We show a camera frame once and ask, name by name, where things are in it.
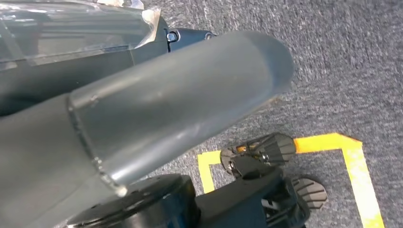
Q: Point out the black robot lower body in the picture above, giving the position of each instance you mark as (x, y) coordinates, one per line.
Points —
(245, 195)

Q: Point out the yellow floor tape square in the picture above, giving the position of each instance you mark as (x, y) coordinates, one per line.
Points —
(359, 176)

